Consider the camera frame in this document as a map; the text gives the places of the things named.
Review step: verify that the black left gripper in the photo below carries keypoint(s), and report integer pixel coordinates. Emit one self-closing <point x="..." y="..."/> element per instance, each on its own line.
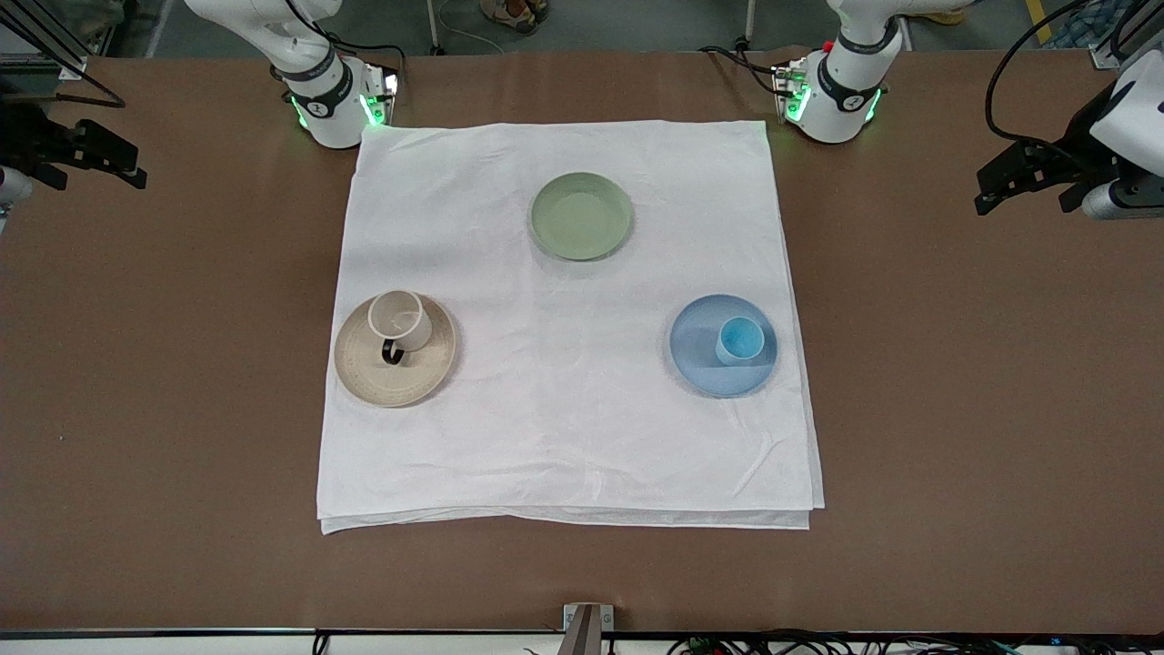
<point x="1071" y="144"/>

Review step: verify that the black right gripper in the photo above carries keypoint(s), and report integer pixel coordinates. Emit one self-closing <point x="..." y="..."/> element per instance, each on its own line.
<point x="27" y="138"/>

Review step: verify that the blue cup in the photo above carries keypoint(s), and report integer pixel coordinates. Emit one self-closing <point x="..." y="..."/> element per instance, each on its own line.
<point x="741" y="341"/>

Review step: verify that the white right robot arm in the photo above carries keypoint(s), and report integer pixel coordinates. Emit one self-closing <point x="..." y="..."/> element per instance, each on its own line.
<point x="318" y="91"/>

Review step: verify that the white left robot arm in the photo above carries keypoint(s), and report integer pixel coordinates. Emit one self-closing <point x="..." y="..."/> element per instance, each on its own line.
<point x="841" y="91"/>

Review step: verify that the blue plate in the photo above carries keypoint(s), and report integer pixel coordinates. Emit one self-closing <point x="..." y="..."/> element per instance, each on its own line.
<point x="696" y="355"/>

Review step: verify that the gray beige plate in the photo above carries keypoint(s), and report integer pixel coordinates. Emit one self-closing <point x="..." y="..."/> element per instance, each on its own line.
<point x="400" y="382"/>

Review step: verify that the green plate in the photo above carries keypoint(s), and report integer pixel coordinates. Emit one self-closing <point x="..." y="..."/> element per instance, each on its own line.
<point x="580" y="216"/>

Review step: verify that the white metal leg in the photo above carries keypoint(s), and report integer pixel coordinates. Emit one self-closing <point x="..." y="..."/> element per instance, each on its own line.
<point x="750" y="18"/>
<point x="434" y="23"/>

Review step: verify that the pair of shoes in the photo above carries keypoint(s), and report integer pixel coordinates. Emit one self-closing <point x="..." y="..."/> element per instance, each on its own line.
<point x="514" y="11"/>

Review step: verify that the white cloth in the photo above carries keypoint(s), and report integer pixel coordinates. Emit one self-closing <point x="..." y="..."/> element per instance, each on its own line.
<point x="564" y="409"/>

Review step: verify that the aluminium frame profile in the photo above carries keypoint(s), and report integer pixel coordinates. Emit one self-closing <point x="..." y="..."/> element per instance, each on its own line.
<point x="1132" y="32"/>
<point x="36" y="41"/>

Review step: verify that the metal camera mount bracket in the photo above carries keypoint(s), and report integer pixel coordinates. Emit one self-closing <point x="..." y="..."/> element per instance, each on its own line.
<point x="587" y="628"/>

